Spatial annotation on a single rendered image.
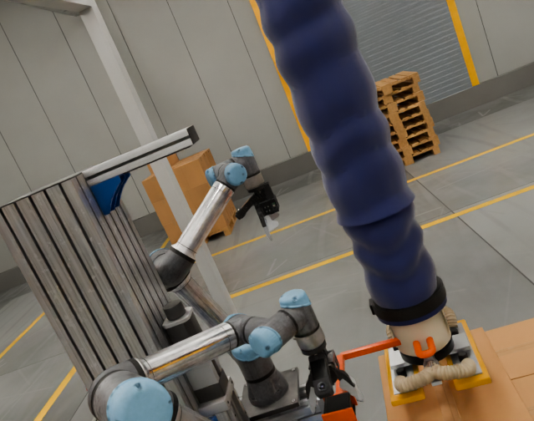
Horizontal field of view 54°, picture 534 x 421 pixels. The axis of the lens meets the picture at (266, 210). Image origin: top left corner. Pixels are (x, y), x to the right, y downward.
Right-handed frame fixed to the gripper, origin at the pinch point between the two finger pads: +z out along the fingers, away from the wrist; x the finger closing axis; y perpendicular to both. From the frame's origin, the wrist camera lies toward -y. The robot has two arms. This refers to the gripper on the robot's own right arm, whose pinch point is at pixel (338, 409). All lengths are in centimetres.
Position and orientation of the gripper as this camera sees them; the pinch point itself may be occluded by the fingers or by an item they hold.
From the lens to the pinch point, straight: 153.5
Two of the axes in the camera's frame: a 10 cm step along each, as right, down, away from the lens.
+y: 1.4, -2.9, 9.5
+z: 3.8, 9.0, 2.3
